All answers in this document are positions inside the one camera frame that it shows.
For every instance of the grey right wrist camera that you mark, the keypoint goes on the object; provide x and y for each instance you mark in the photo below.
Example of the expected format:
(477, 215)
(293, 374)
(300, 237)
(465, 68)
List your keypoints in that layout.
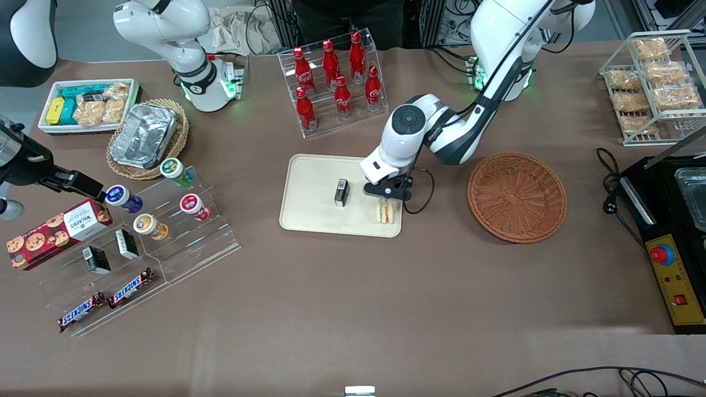
(10, 209)

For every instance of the clear acrylic stepped stand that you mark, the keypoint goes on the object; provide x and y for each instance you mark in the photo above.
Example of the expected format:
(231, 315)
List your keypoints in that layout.
(71, 282)
(204, 248)

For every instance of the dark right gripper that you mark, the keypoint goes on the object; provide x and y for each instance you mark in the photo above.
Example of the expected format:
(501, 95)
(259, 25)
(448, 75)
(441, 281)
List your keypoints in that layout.
(28, 167)

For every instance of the grey metal lever bar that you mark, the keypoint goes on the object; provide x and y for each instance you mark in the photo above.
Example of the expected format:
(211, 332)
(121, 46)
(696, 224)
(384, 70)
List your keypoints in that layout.
(667, 155)

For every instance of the white grey device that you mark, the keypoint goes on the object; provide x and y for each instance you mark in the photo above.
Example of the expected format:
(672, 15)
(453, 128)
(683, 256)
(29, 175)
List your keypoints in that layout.
(359, 392)

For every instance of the oval tan wicker basket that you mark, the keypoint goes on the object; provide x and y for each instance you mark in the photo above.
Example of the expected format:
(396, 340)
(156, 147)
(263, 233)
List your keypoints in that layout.
(180, 135)

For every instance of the triangular sandwich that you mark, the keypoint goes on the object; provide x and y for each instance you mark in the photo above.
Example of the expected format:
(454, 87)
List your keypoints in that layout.
(385, 212)

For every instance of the black sealing machine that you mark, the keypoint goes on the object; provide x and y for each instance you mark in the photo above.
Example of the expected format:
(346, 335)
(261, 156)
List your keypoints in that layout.
(659, 198)

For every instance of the red emergency stop button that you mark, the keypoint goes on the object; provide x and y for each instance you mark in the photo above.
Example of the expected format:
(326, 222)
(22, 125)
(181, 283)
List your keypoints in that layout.
(661, 255)

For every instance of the yellow control panel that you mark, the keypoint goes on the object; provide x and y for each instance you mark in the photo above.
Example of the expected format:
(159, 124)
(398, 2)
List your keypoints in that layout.
(675, 281)

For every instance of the clear acrylic bottle rack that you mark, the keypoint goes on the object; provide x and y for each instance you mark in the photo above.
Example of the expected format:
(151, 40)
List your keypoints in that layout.
(325, 123)

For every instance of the clear metal machine tray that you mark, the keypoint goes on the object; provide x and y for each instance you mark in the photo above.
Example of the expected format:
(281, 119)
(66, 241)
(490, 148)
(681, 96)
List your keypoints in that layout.
(694, 196)

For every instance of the Snickers bar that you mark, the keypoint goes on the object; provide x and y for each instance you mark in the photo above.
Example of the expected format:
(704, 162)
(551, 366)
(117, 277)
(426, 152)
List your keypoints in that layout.
(80, 312)
(131, 288)

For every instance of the crumpled beige cloth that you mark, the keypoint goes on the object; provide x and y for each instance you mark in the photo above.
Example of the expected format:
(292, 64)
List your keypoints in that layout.
(231, 30)

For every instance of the orange lidded can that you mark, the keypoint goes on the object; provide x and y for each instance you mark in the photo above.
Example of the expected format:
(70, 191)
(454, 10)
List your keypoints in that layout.
(148, 225)

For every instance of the clear bagged snack packet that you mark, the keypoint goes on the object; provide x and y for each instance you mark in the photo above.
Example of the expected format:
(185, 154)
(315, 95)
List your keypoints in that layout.
(113, 110)
(117, 91)
(88, 113)

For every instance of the white plastic bin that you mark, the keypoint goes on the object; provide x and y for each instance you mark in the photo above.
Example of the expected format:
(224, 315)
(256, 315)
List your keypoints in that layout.
(66, 129)

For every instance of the beige plastic tray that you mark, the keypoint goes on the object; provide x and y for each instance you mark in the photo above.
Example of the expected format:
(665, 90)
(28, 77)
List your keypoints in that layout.
(314, 193)

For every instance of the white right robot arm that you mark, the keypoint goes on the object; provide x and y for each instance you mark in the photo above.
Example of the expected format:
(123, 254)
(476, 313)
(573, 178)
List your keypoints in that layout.
(165, 22)

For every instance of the green lidded can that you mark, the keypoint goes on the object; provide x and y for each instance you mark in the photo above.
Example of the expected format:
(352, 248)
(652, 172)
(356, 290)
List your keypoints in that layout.
(175, 170)

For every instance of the red lidded can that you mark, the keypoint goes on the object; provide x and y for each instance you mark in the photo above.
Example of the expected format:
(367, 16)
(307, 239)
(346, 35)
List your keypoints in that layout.
(193, 205)

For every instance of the red Walkers cookie box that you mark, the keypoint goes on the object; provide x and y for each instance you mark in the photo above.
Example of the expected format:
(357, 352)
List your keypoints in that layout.
(55, 231)

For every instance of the yellow box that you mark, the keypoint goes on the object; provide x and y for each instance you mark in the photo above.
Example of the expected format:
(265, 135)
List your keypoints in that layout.
(55, 111)

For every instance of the small black box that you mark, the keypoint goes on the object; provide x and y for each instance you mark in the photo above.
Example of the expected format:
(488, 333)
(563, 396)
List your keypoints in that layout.
(127, 244)
(341, 194)
(96, 261)

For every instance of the red cola bottle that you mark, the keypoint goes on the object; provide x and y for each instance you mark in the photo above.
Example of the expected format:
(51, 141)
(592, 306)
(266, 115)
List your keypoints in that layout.
(357, 55)
(373, 91)
(303, 74)
(305, 110)
(343, 99)
(331, 63)

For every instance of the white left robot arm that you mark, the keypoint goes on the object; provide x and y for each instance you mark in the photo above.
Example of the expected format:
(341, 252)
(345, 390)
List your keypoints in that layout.
(496, 33)

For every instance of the bagged cracker packet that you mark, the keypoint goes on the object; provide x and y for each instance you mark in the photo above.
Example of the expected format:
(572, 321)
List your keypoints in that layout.
(664, 71)
(625, 80)
(675, 97)
(650, 48)
(640, 124)
(631, 102)

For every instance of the aluminium foil tray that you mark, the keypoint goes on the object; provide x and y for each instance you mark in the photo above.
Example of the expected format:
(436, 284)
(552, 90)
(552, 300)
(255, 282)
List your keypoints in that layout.
(143, 135)

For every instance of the blue lidded can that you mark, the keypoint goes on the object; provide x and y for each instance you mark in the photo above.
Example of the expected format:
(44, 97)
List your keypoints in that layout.
(122, 197)

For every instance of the round brown wicker basket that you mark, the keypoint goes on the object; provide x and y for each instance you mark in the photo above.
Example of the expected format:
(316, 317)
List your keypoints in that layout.
(518, 198)

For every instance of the teal box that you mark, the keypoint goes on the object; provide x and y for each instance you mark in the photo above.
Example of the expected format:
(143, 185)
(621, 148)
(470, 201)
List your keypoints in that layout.
(69, 113)
(71, 92)

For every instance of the dark labelled snack pack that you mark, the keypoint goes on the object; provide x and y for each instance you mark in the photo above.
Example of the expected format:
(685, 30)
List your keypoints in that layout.
(94, 96)

